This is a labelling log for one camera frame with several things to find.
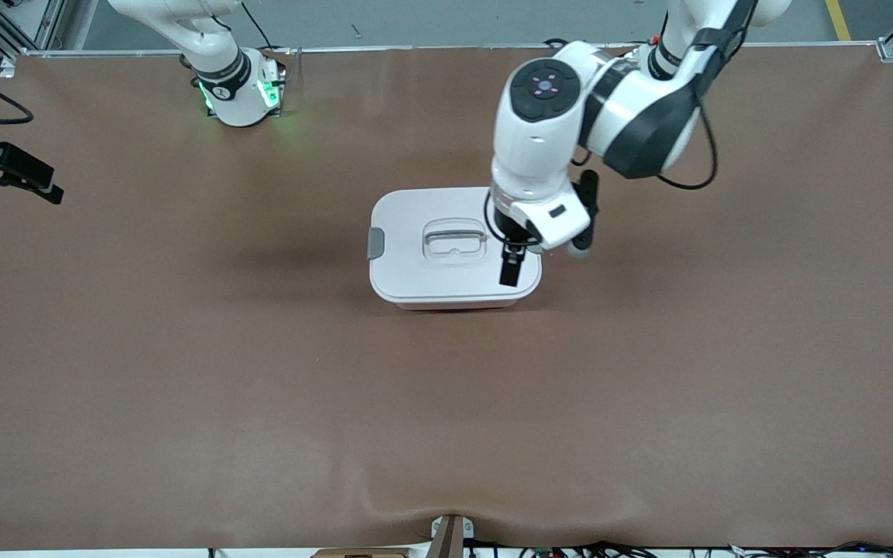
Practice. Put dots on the brown table mat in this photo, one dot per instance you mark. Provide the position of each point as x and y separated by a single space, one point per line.
446 426

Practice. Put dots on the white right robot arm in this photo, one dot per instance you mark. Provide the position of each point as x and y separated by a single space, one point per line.
222 70

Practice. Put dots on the pink translucent plastic box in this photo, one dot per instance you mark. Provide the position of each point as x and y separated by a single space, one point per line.
454 306

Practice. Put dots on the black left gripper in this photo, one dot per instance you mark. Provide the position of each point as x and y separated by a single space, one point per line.
513 242

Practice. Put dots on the grey lid latch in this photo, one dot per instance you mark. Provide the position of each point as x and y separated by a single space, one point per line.
376 242

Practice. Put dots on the white box lid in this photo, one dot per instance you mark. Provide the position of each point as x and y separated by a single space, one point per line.
408 279

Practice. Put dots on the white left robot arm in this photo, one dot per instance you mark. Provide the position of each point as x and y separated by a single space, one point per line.
539 147

